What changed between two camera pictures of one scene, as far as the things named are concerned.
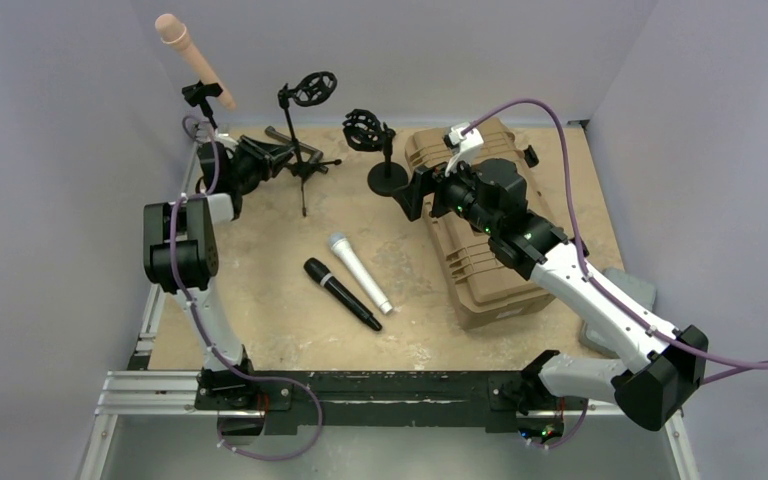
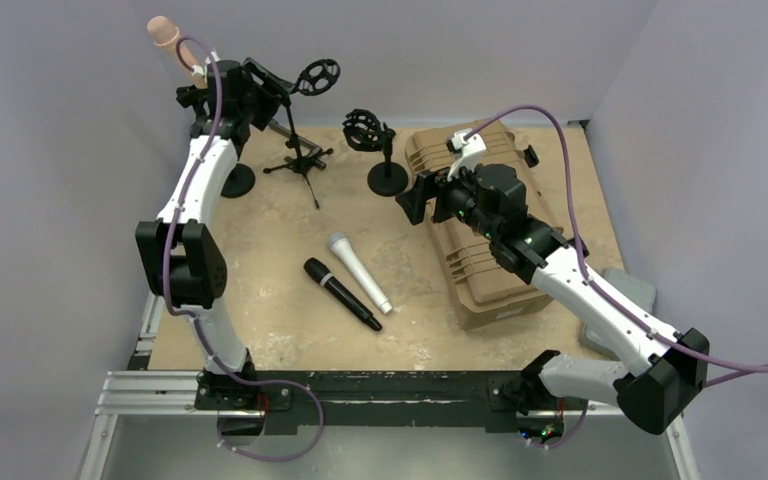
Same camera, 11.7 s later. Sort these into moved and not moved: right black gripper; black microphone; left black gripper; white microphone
Moved: left black gripper
Not moved: white microphone; black microphone; right black gripper
